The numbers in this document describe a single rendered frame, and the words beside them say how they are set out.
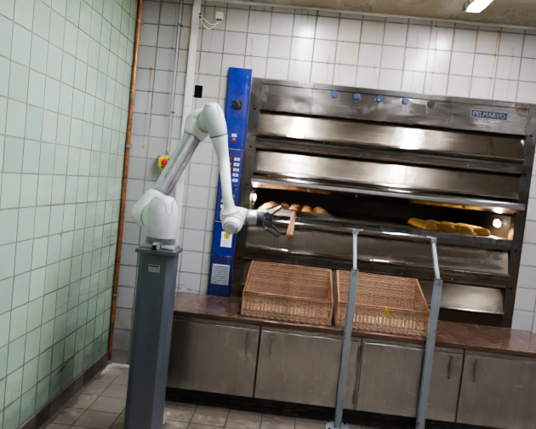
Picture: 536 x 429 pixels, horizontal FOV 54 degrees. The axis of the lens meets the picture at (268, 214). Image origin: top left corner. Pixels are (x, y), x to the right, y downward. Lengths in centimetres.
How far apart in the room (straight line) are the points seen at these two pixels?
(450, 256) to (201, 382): 185
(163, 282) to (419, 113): 206
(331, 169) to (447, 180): 79
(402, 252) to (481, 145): 89
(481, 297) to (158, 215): 230
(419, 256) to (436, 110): 100
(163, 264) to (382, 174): 168
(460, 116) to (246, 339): 205
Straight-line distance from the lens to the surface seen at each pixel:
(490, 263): 393
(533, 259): 403
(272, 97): 373
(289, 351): 328
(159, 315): 282
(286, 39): 379
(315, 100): 373
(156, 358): 289
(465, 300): 392
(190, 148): 304
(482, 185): 387
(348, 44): 380
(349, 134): 370
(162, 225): 276
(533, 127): 401
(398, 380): 339
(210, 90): 377
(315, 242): 369
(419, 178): 376
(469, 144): 386
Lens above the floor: 141
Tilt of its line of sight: 4 degrees down
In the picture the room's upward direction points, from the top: 6 degrees clockwise
